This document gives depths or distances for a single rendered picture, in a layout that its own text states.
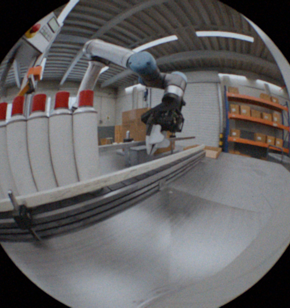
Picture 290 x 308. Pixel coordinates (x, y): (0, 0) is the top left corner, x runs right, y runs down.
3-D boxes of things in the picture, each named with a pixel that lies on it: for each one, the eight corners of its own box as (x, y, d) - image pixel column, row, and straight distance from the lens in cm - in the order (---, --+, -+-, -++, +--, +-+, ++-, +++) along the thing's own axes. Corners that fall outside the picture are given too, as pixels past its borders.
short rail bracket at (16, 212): (41, 254, 24) (0, 195, 18) (39, 242, 26) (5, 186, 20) (54, 252, 23) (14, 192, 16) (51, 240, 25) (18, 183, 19)
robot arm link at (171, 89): (161, 87, 46) (171, 100, 50) (157, 95, 43) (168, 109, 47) (178, 84, 42) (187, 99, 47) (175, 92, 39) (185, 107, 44)
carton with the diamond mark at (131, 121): (147, 157, 62) (147, 106, 61) (122, 151, 80) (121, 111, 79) (174, 149, 86) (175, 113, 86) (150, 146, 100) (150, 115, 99)
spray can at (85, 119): (89, 197, 23) (81, 86, 22) (77, 188, 28) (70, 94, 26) (107, 187, 26) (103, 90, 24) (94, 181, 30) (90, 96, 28)
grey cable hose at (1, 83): (-12, 124, 41) (7, 58, 50) (-7, 124, 44) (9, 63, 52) (-6, 121, 39) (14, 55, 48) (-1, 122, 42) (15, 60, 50)
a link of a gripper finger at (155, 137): (155, 153, 29) (166, 122, 32) (139, 150, 33) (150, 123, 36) (161, 157, 32) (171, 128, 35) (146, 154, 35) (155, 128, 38)
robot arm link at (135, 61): (85, 34, 73) (162, 51, 36) (96, 41, 78) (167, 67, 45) (71, 50, 71) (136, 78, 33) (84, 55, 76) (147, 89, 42)
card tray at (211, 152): (216, 159, 79) (216, 153, 78) (182, 152, 86) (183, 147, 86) (221, 152, 108) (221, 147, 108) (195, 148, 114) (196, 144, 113)
